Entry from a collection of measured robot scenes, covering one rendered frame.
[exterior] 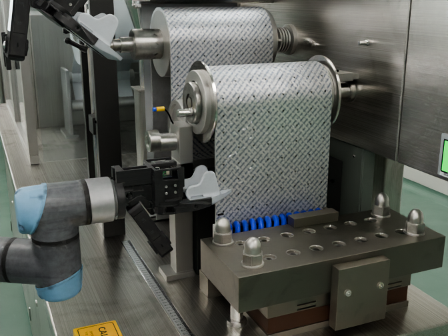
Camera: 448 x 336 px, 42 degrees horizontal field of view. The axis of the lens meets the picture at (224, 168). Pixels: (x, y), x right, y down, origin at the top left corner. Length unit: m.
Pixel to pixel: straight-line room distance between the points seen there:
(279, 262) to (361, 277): 0.14
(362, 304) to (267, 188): 0.27
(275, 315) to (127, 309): 0.28
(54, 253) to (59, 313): 0.16
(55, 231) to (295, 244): 0.39
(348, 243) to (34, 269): 0.52
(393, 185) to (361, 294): 0.49
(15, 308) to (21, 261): 2.04
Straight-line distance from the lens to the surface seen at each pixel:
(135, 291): 1.14
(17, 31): 0.94
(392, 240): 1.05
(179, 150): 1.08
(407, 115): 1.08
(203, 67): 1.03
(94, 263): 1.26
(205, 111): 1.01
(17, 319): 2.94
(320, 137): 1.12
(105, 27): 0.95
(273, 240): 1.02
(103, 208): 0.95
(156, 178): 0.96
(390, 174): 1.42
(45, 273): 0.99
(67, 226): 0.95
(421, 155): 1.06
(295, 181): 1.11
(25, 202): 0.94
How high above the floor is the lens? 1.44
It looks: 17 degrees down
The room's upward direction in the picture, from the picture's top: straight up
